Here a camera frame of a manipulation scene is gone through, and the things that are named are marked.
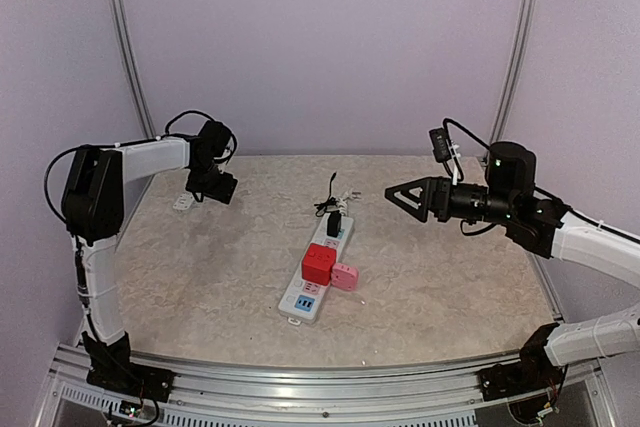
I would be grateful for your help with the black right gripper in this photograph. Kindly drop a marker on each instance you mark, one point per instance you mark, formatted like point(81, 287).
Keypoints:
point(439, 189)

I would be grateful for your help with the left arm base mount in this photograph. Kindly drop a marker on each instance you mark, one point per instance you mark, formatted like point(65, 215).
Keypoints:
point(134, 380)

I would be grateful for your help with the left aluminium frame post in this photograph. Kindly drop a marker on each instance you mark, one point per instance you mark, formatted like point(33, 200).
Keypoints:
point(131, 70)

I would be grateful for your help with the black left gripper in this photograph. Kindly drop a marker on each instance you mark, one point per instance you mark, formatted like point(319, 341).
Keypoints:
point(224, 193)

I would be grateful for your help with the red cube socket adapter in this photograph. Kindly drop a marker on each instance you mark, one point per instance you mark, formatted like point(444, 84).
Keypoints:
point(317, 263)

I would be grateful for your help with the small circuit board with led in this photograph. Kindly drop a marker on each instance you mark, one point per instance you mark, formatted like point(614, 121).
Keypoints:
point(131, 409)

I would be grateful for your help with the front aluminium rail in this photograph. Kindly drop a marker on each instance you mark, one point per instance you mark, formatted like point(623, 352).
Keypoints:
point(215, 394)

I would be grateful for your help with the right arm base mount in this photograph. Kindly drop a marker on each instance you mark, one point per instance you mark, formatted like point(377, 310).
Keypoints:
point(524, 376)

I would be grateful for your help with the pink cube plug adapter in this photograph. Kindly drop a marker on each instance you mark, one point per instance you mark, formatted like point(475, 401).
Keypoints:
point(344, 277)

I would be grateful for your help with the black power adapter with cable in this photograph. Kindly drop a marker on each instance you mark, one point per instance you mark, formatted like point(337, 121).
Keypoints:
point(330, 207)

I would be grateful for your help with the aluminium frame post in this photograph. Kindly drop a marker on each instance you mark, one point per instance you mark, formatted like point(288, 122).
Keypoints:
point(131, 70)
point(514, 69)

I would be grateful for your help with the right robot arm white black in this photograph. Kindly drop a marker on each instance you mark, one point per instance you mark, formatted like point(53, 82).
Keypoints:
point(544, 225)

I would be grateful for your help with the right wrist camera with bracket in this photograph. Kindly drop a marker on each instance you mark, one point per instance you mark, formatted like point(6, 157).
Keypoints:
point(444, 153)

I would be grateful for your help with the white plug adapter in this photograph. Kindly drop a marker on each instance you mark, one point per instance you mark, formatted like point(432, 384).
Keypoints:
point(184, 202)

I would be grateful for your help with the white multicolour power strip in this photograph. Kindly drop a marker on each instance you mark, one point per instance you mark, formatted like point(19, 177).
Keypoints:
point(303, 297)

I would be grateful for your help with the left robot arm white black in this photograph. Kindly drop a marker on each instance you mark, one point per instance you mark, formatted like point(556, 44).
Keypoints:
point(93, 211)

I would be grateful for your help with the right aluminium frame post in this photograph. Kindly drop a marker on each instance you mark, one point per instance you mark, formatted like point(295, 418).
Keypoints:
point(514, 69)

